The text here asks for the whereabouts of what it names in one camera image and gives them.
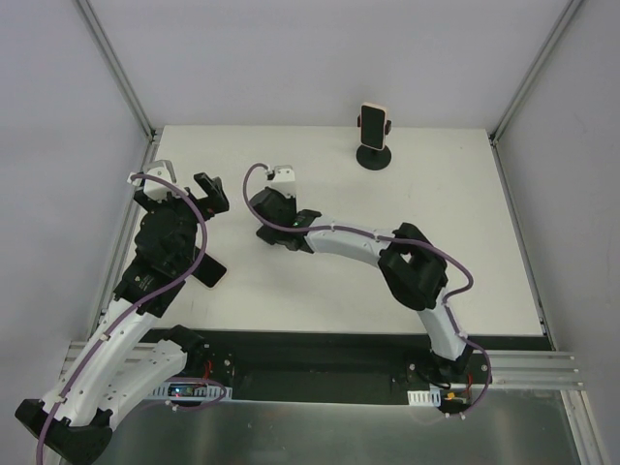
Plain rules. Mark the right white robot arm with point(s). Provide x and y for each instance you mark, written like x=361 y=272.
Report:
x=415 y=272

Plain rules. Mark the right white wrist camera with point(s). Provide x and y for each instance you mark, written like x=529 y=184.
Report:
x=282 y=180

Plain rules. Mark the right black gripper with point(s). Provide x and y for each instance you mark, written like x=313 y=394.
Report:
x=273 y=204

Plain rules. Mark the black round-base phone stand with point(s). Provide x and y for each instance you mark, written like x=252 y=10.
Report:
x=372 y=159

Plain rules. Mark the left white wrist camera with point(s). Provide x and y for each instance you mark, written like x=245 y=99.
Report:
x=156 y=180

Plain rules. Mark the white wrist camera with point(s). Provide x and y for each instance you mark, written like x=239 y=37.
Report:
x=156 y=180
x=282 y=180

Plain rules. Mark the white cable duct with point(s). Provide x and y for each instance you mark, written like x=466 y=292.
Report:
x=425 y=398
x=189 y=392

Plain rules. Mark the aluminium extrusion rail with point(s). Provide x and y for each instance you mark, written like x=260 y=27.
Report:
x=535 y=370

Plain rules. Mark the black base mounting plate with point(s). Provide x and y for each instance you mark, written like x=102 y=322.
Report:
x=357 y=369

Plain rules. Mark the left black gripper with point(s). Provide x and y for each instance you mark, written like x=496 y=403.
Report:
x=195 y=203

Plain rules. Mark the right aluminium frame post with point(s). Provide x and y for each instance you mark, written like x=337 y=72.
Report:
x=552 y=40

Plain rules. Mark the left white cable duct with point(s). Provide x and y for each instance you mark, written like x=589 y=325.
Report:
x=189 y=392

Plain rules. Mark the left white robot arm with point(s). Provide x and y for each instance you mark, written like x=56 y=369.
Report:
x=77 y=417

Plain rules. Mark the pink-case smartphone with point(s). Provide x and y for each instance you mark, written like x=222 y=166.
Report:
x=372 y=125
x=209 y=272

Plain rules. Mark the left aluminium frame post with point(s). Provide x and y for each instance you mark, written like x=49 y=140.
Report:
x=105 y=47

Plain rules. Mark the right white cable duct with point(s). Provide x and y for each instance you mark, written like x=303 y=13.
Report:
x=425 y=398

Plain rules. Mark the aluminium frame post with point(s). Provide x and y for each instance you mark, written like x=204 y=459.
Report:
x=552 y=40
x=105 y=47

